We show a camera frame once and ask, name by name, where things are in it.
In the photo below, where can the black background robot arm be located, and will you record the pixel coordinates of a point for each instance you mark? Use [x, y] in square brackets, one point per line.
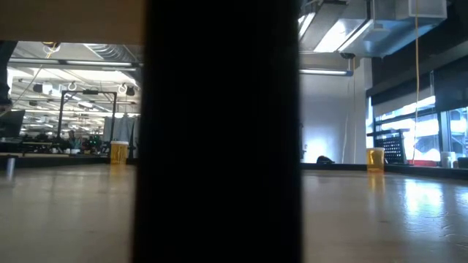
[94, 144]

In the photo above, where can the black shelf divider panel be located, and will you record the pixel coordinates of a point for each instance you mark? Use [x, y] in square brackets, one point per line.
[219, 131]

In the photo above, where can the wooden shelf board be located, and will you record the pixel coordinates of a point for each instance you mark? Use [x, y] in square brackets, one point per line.
[69, 22]

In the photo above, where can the black background stand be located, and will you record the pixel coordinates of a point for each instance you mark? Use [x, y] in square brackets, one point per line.
[301, 142]

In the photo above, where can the black dome-shaped object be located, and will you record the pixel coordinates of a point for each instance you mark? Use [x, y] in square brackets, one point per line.
[324, 160]

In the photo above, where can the fluorescent light tube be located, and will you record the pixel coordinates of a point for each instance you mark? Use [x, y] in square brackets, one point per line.
[323, 72]

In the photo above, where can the grey hanging cover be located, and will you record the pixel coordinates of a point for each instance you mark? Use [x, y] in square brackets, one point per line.
[124, 131]

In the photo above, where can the black ceiling spotlight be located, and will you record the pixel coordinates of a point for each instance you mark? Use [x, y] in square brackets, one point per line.
[130, 90]

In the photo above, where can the black perforated crate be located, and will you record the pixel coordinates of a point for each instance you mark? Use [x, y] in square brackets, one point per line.
[395, 149]

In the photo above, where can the person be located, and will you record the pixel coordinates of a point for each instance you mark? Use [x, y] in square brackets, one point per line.
[71, 138]

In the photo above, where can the long ceiling light strip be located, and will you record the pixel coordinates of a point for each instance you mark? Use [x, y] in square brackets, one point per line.
[73, 63]

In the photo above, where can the red flat box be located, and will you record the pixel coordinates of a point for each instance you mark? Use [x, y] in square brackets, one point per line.
[422, 163]

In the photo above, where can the white cup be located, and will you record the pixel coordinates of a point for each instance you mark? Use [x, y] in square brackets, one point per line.
[448, 160]

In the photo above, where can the black computer monitor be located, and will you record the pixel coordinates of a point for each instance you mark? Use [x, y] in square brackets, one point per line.
[11, 124]

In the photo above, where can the black container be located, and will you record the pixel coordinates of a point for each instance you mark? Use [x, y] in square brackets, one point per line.
[463, 163]

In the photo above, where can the black background gantry frame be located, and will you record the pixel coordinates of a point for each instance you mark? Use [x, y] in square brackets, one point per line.
[114, 109]

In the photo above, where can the black aluminium table frame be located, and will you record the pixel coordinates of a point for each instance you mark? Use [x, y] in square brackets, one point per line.
[420, 170]

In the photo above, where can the small grey metal post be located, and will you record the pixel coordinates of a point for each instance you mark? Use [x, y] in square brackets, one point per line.
[11, 168]

